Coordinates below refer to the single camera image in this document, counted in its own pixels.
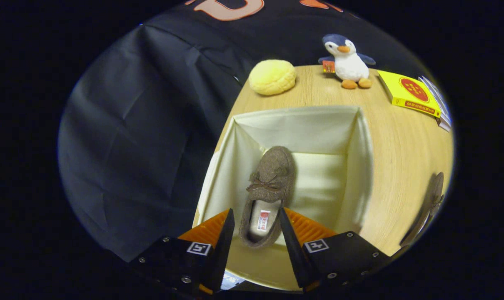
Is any yellow round bun plush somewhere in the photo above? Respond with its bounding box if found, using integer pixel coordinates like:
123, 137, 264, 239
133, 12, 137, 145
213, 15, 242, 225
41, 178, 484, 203
249, 60, 297, 96

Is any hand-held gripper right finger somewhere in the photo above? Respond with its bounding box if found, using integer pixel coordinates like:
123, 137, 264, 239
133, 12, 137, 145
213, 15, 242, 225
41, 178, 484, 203
279, 207, 392, 292

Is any yellow box with red circle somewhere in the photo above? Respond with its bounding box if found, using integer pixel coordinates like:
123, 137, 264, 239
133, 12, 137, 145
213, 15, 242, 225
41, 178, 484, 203
377, 70, 442, 118

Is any cream fabric storage box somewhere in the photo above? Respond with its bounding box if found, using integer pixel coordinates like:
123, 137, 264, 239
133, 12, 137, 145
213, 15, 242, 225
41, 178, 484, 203
192, 105, 374, 291

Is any brown felt shoe with bow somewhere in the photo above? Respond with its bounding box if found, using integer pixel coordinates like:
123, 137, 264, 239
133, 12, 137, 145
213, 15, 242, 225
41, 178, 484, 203
239, 146, 296, 248
399, 172, 445, 247

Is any blue white penguin plush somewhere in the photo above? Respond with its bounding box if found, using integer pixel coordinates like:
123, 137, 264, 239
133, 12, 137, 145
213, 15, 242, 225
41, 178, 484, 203
318, 34, 376, 90

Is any black backdrop cloth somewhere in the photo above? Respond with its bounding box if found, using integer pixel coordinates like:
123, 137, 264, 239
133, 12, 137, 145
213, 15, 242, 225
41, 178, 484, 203
58, 0, 427, 263

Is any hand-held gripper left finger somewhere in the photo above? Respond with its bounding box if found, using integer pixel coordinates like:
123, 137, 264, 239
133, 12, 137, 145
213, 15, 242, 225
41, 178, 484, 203
128, 208, 236, 296

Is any white floral cover book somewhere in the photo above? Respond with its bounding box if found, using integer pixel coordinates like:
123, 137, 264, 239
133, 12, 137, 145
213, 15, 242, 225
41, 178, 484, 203
419, 76, 452, 125

